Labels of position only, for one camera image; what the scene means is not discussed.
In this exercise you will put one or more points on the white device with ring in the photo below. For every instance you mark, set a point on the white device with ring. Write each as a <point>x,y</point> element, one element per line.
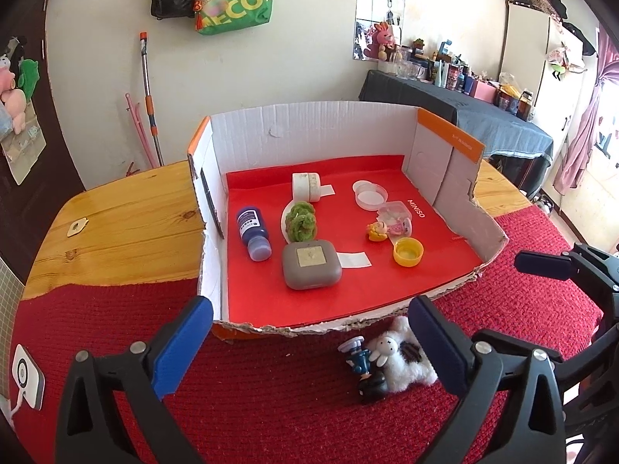
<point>29,379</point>

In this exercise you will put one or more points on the clear square small box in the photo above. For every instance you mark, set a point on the clear square small box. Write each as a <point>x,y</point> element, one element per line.
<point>397,218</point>

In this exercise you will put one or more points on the white wardrobe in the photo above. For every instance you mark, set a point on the white wardrobe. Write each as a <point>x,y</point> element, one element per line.
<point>546,60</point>

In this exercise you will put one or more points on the pink curtain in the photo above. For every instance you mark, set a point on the pink curtain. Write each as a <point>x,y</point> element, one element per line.
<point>579,154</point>

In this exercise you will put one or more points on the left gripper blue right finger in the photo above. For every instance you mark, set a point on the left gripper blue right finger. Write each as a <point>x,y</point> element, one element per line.
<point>447,347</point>

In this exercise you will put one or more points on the pink plastic hanger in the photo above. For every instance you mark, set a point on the pink plastic hanger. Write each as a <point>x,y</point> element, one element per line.
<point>133,109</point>

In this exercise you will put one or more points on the green fuzzy plush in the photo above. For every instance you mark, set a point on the green fuzzy plush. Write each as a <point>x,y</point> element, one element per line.
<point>301,223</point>

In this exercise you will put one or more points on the green plush on door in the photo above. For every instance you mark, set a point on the green plush on door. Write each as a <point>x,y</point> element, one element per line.
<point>29,76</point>

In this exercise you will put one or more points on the white fluffy plush toy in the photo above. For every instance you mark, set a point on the white fluffy plush toy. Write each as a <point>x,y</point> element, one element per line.
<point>400,357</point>

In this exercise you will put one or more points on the yellow bottle cap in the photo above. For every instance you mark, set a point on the yellow bottle cap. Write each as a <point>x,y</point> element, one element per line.
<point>408,252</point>

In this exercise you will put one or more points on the pink rabbit plush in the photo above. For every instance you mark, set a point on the pink rabbit plush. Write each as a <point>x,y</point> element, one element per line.
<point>381,42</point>

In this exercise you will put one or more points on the small wooden tag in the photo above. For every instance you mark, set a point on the small wooden tag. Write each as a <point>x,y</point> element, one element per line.
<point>76,227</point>

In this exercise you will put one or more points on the pink plush toys hanging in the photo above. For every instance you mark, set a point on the pink plush toys hanging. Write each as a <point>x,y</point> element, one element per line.
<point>12,98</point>

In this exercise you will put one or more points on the grey square case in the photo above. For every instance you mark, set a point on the grey square case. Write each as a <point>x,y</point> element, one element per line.
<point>310,265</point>

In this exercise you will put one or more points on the small blue black figurine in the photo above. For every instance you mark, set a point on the small blue black figurine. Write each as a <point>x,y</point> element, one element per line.
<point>372,384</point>

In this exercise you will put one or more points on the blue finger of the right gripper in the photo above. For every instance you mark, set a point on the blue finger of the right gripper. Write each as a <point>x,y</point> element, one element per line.
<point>551,266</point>

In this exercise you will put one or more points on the red knitted table cloth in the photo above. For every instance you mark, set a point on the red knitted table cloth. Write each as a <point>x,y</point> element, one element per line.
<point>294,400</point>

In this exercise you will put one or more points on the dark covered side table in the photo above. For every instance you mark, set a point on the dark covered side table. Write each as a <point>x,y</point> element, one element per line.
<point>459,116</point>

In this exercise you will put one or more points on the orange grey mop handle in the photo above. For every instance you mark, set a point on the orange grey mop handle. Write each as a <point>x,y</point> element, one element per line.
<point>148,96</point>

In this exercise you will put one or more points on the clear round container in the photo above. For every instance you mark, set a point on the clear round container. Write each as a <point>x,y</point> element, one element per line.
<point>369,196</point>

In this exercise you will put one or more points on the dark brown door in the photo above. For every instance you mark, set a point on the dark brown door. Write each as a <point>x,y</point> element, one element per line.
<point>36,185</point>

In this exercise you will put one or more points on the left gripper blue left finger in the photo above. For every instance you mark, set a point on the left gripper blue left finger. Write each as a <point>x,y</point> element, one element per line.
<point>175,346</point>

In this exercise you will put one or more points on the blonde girl figurine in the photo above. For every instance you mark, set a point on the blonde girl figurine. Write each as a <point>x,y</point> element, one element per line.
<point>380,231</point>

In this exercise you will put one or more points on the orange white cardboard box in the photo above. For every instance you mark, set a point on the orange white cardboard box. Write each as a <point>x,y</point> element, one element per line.
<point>247,158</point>

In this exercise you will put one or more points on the purple plastic bottle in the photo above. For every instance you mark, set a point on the purple plastic bottle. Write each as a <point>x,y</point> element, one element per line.
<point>254,234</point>

